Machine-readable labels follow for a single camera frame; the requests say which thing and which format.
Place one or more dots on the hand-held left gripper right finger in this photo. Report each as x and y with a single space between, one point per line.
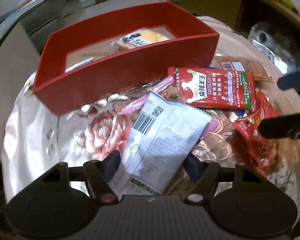
192 166

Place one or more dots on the floral satin cloth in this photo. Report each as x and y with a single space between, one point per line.
65 130

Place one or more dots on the yellow snack packet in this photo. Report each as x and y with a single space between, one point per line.
145 37

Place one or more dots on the red snack packet white print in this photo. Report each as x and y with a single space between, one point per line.
210 87

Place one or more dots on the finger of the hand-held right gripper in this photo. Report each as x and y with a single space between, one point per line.
282 127
290 80

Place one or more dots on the white plastic bag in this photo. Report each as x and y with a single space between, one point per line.
272 45

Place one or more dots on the red crinkled candy packet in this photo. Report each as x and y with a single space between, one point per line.
252 145

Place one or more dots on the white snack packet green print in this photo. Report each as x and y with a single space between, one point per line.
160 135

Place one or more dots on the pink-edged snack packet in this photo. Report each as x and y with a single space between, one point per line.
140 102

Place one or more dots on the brown snack packet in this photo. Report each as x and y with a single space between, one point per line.
252 67

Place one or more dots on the red cardboard box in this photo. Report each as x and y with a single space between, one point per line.
115 77

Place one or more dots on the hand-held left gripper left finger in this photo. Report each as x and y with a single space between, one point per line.
113 163

